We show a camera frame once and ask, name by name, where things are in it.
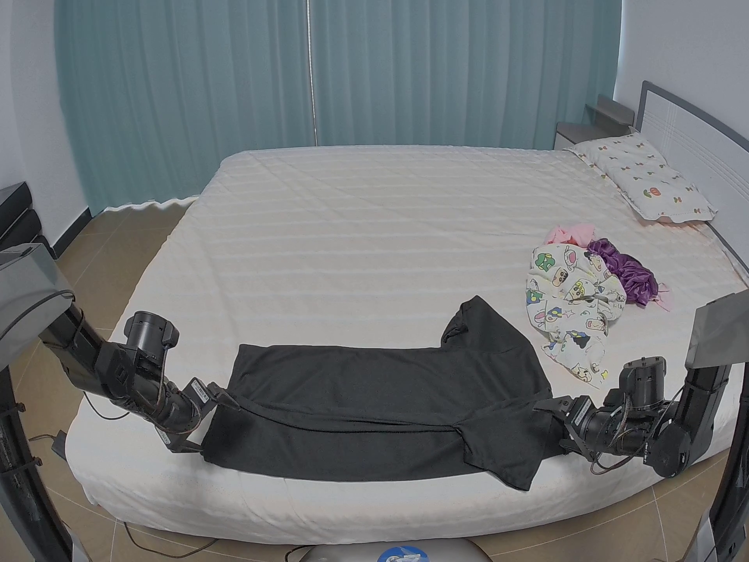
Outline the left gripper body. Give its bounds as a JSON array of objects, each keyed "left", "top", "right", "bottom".
[{"left": 153, "top": 376, "right": 214, "bottom": 438}]

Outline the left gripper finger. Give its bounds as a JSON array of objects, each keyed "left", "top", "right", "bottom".
[
  {"left": 205, "top": 383, "right": 242, "bottom": 413},
  {"left": 155, "top": 428, "right": 207, "bottom": 456}
]

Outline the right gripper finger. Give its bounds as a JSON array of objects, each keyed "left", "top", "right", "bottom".
[
  {"left": 532, "top": 397, "right": 571, "bottom": 420},
  {"left": 557, "top": 434, "right": 592, "bottom": 461}
]

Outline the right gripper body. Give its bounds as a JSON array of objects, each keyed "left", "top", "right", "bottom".
[{"left": 562, "top": 396, "right": 622, "bottom": 455}]

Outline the black T-shirt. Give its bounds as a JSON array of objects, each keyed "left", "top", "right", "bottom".
[{"left": 201, "top": 295, "right": 565, "bottom": 493}]

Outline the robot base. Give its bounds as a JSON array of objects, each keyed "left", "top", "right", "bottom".
[{"left": 293, "top": 539, "right": 495, "bottom": 562}]

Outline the bed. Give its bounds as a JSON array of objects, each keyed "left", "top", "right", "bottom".
[{"left": 64, "top": 80, "right": 749, "bottom": 549}]

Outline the white printed pyjama garment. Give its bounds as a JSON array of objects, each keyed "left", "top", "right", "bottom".
[{"left": 525, "top": 242, "right": 628, "bottom": 389}]

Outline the black power adapter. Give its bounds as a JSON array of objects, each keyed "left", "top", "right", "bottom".
[{"left": 29, "top": 429, "right": 72, "bottom": 462}]

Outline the purple garment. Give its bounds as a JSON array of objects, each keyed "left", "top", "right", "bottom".
[{"left": 587, "top": 239, "right": 659, "bottom": 308}]

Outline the pink garment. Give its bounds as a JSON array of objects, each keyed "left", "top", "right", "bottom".
[{"left": 545, "top": 223, "right": 677, "bottom": 315}]

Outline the black chest of drawers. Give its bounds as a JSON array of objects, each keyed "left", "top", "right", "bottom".
[{"left": 0, "top": 182, "right": 58, "bottom": 262}]

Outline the white printed pillow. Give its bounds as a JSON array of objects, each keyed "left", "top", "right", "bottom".
[{"left": 564, "top": 133, "right": 719, "bottom": 222}]

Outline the grey bedside table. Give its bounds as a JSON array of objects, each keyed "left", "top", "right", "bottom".
[{"left": 555, "top": 94, "right": 636, "bottom": 151}]

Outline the blue-green curtain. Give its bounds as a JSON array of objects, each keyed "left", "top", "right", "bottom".
[
  {"left": 53, "top": 0, "right": 319, "bottom": 218},
  {"left": 307, "top": 0, "right": 624, "bottom": 152}
]

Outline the black cable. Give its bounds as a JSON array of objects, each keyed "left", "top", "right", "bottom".
[
  {"left": 0, "top": 292, "right": 78, "bottom": 339},
  {"left": 590, "top": 451, "right": 646, "bottom": 474},
  {"left": 121, "top": 521, "right": 218, "bottom": 551}
]

